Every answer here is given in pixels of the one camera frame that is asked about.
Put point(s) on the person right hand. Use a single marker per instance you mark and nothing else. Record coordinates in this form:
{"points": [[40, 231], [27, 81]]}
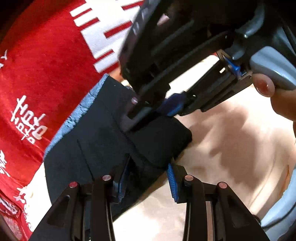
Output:
{"points": [[282, 101]]}

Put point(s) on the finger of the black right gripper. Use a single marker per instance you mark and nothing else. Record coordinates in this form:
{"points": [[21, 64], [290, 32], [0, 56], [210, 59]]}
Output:
{"points": [[139, 111], [173, 105]]}

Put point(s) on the cream seat cushion cover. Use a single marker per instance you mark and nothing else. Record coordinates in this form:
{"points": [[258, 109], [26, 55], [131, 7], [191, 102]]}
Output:
{"points": [[241, 142]]}

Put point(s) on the black pants with blue trim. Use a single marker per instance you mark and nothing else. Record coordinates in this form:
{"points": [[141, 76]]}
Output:
{"points": [[90, 143]]}

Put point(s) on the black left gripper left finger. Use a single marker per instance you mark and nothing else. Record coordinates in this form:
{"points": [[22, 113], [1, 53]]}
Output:
{"points": [[65, 220]]}

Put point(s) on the red wedding sofa cover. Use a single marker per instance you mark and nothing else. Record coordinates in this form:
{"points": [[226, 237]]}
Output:
{"points": [[52, 54]]}

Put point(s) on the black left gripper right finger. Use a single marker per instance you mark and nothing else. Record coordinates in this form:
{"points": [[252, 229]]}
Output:
{"points": [[231, 219]]}

